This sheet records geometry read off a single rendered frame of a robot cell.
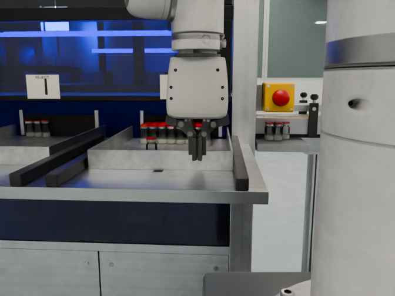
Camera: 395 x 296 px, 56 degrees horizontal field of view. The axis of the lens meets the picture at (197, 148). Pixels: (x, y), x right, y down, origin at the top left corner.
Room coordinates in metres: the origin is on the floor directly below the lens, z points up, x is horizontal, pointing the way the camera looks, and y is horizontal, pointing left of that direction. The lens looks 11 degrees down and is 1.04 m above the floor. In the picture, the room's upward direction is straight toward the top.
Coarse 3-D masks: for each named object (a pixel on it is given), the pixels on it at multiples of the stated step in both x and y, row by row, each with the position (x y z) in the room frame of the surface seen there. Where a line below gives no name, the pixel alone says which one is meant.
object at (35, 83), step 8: (32, 80) 0.95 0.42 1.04; (40, 80) 0.94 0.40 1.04; (48, 80) 0.94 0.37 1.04; (56, 80) 0.94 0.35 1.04; (32, 88) 0.95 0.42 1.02; (40, 88) 0.94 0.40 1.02; (48, 88) 0.94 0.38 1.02; (56, 88) 0.94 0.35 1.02; (32, 96) 0.95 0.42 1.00; (40, 96) 0.94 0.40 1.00; (48, 96) 0.94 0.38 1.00; (56, 96) 0.94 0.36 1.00
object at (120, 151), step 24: (96, 144) 0.70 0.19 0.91; (120, 144) 0.86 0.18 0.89; (144, 144) 0.89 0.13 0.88; (168, 144) 0.89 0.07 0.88; (216, 144) 0.89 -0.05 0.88; (96, 168) 0.65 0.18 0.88; (120, 168) 0.65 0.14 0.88; (144, 168) 0.64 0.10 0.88; (168, 168) 0.64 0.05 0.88; (192, 168) 0.64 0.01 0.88; (216, 168) 0.64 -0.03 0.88
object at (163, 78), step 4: (160, 76) 0.92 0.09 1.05; (164, 76) 0.92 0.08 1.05; (160, 80) 0.92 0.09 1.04; (164, 80) 0.92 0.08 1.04; (160, 84) 0.92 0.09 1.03; (164, 84) 0.92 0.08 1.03; (160, 88) 0.92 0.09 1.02; (164, 88) 0.92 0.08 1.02; (160, 92) 0.92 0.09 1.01; (164, 92) 0.92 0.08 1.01; (160, 96) 0.92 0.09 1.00; (164, 96) 0.92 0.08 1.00
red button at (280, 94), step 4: (276, 92) 0.88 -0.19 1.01; (280, 92) 0.87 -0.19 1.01; (284, 92) 0.87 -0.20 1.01; (272, 96) 0.89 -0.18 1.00; (276, 96) 0.87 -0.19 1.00; (280, 96) 0.87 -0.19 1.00; (284, 96) 0.87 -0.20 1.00; (288, 96) 0.87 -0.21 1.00; (272, 100) 0.89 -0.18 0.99; (276, 100) 0.87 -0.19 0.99; (280, 100) 0.87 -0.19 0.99; (284, 100) 0.87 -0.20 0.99; (288, 100) 0.87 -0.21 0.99; (276, 104) 0.88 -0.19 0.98; (280, 104) 0.87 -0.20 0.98; (284, 104) 0.87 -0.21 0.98
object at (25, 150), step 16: (0, 128) 0.96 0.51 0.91; (96, 128) 0.94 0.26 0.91; (0, 144) 0.89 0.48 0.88; (16, 144) 0.89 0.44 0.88; (32, 144) 0.89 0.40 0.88; (48, 144) 0.89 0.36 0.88; (64, 144) 0.74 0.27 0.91; (0, 160) 0.68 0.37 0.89; (16, 160) 0.68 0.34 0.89; (32, 160) 0.68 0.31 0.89
